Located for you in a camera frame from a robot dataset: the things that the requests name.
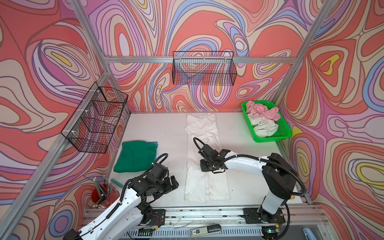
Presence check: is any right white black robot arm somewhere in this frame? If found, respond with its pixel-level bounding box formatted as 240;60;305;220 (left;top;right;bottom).
193;137;307;225

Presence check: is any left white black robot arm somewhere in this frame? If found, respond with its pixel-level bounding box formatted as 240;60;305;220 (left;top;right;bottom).
63;153;179;240

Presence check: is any folded green t shirt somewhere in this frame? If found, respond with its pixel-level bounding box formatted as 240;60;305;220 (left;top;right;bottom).
114;141;158;173

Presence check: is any green marker pen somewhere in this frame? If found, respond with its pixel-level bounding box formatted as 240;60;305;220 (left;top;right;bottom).
111;179;124;188

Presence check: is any red pen cup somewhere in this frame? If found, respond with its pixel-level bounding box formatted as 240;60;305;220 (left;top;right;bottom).
91;176;120;208

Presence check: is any white patterned t shirt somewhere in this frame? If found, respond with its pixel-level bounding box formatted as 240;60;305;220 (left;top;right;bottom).
248;114;279;138

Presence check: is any grey black handheld device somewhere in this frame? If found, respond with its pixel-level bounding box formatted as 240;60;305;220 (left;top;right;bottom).
190;224;222;238

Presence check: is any pink t shirt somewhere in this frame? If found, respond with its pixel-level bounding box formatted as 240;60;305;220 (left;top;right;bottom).
246;101;281;121

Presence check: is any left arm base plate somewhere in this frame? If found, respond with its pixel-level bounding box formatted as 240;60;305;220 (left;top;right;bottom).
140;209;166;227

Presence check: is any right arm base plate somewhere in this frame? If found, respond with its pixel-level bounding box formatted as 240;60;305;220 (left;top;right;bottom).
241;207;286;225

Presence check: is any left black wire basket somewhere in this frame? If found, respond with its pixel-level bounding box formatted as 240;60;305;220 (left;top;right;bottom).
61;83;128;154

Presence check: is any black wire basket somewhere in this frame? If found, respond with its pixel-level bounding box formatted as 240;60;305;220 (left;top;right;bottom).
172;51;238;86
61;83;128;154

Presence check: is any back black wire basket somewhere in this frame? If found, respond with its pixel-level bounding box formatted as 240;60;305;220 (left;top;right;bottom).
172;51;238;86

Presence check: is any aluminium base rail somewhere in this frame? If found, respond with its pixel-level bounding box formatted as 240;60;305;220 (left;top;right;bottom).
82;205;328;229

